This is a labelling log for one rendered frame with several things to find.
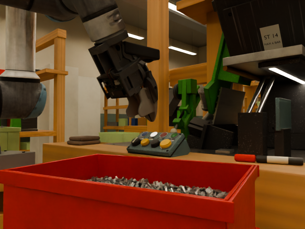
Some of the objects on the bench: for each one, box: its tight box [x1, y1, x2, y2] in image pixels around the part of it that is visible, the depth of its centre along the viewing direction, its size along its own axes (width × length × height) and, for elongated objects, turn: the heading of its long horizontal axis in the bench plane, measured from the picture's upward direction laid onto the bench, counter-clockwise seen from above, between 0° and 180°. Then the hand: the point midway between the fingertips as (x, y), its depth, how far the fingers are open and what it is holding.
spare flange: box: [215, 149, 234, 154], centre depth 74 cm, size 6×4×1 cm
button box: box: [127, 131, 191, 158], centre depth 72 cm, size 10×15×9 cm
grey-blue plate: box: [274, 98, 291, 157], centre depth 63 cm, size 10×2×14 cm
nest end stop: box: [187, 124, 203, 138], centre depth 86 cm, size 4×7×6 cm
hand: (152, 114), depth 62 cm, fingers closed
